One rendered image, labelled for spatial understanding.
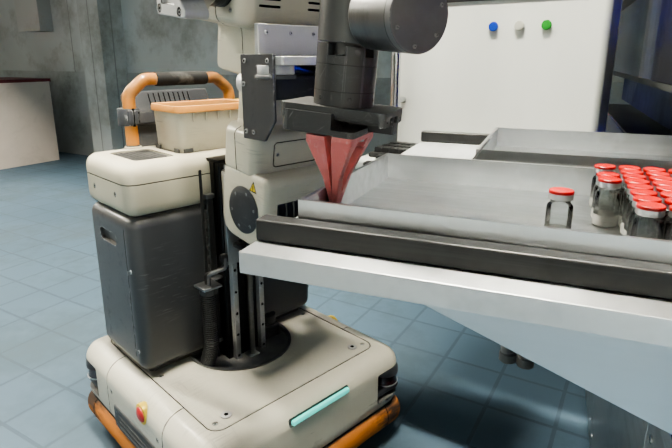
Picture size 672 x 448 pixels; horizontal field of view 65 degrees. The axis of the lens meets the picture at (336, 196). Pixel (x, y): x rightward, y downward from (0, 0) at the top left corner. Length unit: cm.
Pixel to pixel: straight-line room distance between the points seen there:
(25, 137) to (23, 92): 44
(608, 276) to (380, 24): 24
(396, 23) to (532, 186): 33
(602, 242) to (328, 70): 26
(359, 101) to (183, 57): 469
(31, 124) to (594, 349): 590
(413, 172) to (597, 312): 37
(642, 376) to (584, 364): 4
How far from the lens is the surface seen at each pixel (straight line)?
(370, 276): 41
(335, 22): 48
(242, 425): 124
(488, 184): 68
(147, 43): 549
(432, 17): 43
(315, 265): 42
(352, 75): 48
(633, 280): 42
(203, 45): 497
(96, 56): 565
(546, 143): 101
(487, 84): 137
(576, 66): 132
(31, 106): 613
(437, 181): 69
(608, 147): 102
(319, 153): 49
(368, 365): 144
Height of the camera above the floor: 104
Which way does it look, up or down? 15 degrees down
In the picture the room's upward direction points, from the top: straight up
